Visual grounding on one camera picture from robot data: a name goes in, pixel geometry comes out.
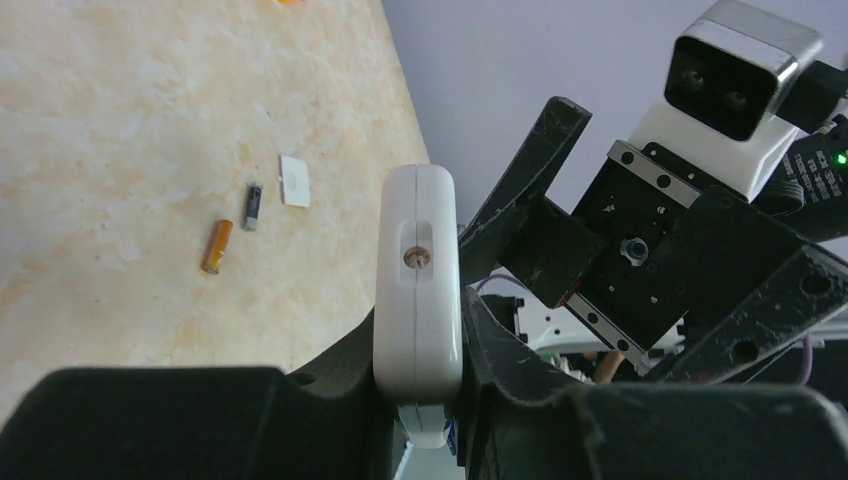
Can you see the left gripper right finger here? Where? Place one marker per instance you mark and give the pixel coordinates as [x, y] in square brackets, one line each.
[519, 417]

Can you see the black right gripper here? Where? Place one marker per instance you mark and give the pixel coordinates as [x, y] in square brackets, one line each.
[654, 245]

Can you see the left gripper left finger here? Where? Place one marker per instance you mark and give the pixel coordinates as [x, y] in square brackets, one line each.
[324, 420]

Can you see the white remote control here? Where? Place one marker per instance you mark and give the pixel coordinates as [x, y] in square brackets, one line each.
[417, 337]

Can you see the white battery cover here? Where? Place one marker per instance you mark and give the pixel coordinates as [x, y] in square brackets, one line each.
[294, 181]

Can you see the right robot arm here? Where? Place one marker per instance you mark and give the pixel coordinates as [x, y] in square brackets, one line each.
[570, 324]

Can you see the black silver AAA battery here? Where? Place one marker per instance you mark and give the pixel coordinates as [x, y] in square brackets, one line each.
[252, 206]

